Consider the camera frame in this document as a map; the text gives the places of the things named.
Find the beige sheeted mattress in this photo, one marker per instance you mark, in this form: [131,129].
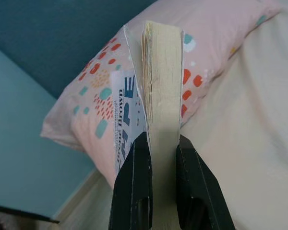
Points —
[254,119]

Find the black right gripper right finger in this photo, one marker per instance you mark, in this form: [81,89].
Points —
[196,191]

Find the white book blue letters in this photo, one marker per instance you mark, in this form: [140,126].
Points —
[163,95]

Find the teal upholstered headboard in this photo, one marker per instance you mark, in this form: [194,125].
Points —
[50,36]

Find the pink dotted pillow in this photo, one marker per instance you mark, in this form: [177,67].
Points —
[86,136]

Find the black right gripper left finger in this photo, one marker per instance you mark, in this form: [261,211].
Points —
[132,191]

